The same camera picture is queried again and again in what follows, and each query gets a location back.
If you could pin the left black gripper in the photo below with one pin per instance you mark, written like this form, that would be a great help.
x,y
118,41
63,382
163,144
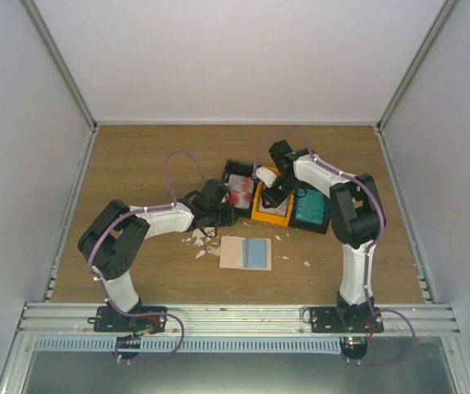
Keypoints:
x,y
230,218

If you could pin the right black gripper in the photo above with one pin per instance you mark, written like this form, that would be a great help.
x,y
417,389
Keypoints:
x,y
271,199

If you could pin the beige leather card holder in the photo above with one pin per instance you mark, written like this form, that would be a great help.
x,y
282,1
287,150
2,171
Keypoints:
x,y
253,254

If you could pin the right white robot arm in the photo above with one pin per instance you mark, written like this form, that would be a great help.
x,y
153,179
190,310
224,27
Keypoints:
x,y
356,214

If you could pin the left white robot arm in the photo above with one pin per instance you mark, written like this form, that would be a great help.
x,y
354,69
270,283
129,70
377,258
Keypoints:
x,y
111,243

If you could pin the red circle cards stack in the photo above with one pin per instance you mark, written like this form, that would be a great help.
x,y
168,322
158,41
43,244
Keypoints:
x,y
241,189

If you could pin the teal cards stack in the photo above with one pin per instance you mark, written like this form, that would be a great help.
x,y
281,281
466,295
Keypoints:
x,y
310,206

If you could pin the yellow bin middle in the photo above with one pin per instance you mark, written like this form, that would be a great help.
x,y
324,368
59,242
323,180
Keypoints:
x,y
263,217

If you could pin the black bin right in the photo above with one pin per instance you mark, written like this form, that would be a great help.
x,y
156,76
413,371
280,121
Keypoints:
x,y
321,229

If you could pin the black bin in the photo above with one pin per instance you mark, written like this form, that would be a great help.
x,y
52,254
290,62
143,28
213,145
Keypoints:
x,y
241,169
321,229

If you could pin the black bin left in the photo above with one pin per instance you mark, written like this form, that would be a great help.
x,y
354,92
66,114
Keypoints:
x,y
241,169

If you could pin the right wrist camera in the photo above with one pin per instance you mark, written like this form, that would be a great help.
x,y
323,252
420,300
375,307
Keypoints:
x,y
266,176

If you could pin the grey slotted cable duct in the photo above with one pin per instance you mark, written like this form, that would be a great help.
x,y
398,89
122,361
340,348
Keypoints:
x,y
295,345

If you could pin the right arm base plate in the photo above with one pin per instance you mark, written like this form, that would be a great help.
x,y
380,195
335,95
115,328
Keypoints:
x,y
355,327

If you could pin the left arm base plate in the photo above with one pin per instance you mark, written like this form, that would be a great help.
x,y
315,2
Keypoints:
x,y
129,329

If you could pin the aluminium rail frame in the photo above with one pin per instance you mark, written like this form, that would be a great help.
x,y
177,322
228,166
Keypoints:
x,y
247,321

